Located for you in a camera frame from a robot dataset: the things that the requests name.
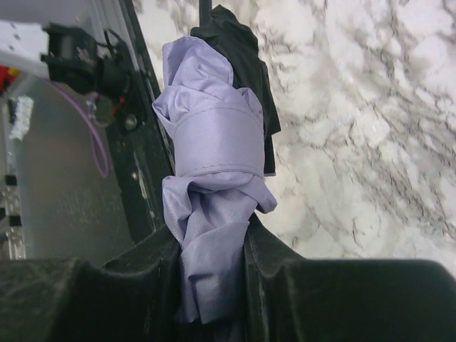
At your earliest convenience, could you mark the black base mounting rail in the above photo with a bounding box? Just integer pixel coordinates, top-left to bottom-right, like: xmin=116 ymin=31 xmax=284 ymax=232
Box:
xmin=103 ymin=1 xmax=174 ymax=244

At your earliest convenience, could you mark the lilac umbrella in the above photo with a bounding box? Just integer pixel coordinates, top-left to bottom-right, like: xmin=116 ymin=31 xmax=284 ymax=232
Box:
xmin=152 ymin=6 xmax=280 ymax=324

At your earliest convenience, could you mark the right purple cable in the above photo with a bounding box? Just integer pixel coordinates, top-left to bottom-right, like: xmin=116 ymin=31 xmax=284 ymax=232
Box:
xmin=38 ymin=78 xmax=112 ymax=178

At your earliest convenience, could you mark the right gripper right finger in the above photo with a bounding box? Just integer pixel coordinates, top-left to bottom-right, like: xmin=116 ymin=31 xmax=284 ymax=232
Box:
xmin=244 ymin=217 xmax=455 ymax=341

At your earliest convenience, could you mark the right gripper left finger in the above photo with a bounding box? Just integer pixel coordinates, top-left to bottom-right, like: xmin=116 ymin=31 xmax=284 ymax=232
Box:
xmin=1 ymin=228 xmax=180 ymax=341

